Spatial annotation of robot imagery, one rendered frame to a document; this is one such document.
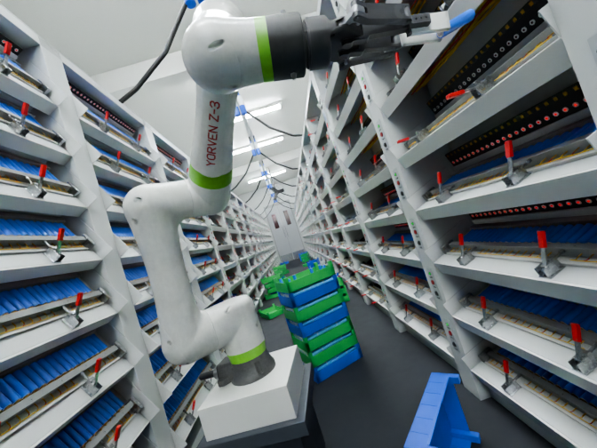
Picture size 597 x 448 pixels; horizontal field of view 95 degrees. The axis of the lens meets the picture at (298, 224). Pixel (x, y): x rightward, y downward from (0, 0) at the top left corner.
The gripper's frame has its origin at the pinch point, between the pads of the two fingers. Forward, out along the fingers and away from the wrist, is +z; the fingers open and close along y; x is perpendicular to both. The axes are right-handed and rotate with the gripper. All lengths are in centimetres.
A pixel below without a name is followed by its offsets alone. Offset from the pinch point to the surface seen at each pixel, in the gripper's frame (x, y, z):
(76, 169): -5, 54, -98
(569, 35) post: 9.1, -7.6, 15.6
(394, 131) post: -2, 54, 16
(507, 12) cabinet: -14.0, 17.8, 32.1
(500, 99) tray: 10.9, 7.0, 16.7
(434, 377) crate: 80, 43, 10
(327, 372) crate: 103, 103, -20
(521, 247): 42, 21, 27
